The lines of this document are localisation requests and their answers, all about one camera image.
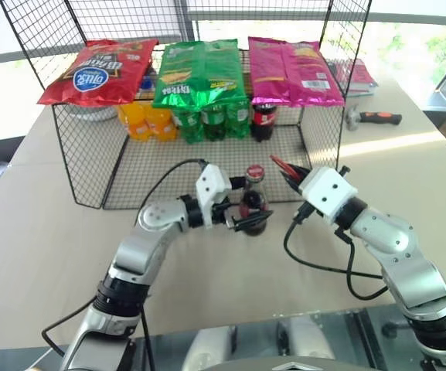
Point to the pink chips bag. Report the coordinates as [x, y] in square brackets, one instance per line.
[292, 71]

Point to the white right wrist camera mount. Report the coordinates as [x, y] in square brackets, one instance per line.
[327, 189]

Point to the plastic cola bottle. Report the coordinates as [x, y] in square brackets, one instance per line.
[263, 121]

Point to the glass cola bottle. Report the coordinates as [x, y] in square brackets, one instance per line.
[254, 201]

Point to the green soda bottle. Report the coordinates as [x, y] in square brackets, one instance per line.
[239, 120]
[215, 123]
[188, 125]

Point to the grey bowl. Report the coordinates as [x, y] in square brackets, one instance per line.
[91, 112]

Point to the red bottle opener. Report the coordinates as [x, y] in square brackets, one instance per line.
[279, 162]

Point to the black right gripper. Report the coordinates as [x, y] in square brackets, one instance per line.
[305, 177]

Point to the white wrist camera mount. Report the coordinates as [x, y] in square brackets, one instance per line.
[327, 189]
[211, 185]

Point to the blue labelled bottle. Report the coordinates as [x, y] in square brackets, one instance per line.
[147, 83]

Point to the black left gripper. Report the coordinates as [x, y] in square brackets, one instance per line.
[222, 212]

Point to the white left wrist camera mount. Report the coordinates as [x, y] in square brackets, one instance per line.
[211, 185]

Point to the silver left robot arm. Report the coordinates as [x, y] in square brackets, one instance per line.
[145, 247]

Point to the red book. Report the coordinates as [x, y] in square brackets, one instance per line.
[356, 73]

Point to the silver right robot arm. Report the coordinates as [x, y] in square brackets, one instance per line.
[404, 255]

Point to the orange soda bottle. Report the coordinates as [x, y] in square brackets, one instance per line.
[134, 121]
[161, 125]

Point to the red chips bag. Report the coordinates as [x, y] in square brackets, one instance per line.
[99, 73]

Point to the green chips bag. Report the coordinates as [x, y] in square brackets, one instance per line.
[197, 73]

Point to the red bottle cap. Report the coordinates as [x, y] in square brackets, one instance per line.
[255, 171]

